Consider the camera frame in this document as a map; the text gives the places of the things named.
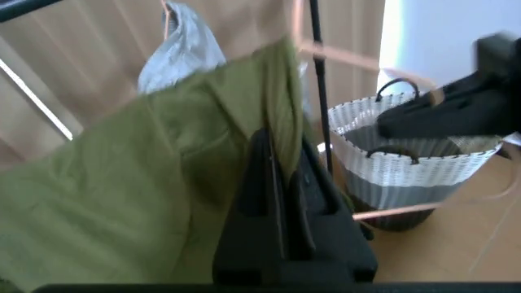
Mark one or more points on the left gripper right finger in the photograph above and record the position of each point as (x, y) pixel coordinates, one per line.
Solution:
(338, 248)

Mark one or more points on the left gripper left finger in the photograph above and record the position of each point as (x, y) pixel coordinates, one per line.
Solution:
(244, 244)

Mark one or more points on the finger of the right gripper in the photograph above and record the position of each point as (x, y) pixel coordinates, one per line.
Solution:
(476, 87)
(427, 122)

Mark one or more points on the green garment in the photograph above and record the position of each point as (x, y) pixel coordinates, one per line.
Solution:
(122, 183)

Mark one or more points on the pale grey shorts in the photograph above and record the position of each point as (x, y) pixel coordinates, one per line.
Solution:
(183, 53)

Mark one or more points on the white laundry basket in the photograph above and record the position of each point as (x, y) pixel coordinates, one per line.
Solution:
(407, 175)

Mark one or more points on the black clothes rack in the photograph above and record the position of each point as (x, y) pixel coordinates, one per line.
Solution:
(321, 89)

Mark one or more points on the beige curtain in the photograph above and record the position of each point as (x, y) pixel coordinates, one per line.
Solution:
(81, 61)

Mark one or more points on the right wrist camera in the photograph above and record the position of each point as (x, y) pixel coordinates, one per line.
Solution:
(496, 51)

